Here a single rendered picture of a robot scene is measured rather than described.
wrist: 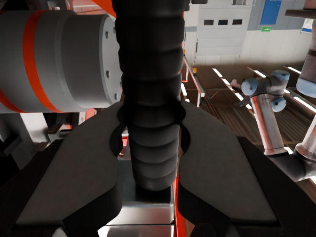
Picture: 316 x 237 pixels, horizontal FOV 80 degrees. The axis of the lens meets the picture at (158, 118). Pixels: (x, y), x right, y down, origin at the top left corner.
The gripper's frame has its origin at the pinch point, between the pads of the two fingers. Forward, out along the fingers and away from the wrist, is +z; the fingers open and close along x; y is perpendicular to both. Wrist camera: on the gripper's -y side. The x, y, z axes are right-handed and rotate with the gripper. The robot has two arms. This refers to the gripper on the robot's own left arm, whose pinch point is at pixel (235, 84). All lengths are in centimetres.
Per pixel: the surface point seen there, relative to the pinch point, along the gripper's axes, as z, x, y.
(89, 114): -46, 87, 6
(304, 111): 480, -852, -296
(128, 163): -86, 82, 23
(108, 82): -75, 83, 27
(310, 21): 530, -695, 70
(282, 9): 994, -1011, 138
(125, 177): -87, 82, 23
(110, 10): -25, 80, 34
